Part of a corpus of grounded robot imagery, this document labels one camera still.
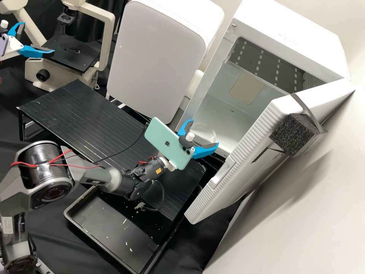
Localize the petri dish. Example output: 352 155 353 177
191 122 217 142

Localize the black cable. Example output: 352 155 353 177
97 123 149 166

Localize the white incubator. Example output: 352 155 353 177
182 0 352 160

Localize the cream microscope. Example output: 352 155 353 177
0 0 116 92

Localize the white box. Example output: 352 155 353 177
106 0 226 126

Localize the right wrist camera phone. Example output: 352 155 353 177
144 116 198 172

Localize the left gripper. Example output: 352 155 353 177
5 22 56 59

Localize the black tray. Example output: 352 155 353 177
63 187 186 274

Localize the left wrist camera phone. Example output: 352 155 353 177
0 19 10 57

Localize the wrist camera phone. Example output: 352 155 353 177
144 116 198 172
0 19 10 57

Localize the incubator door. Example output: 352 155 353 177
184 78 357 226

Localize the black platform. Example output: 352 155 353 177
17 79 205 222

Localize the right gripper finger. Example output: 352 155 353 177
190 142 220 160
179 119 195 136

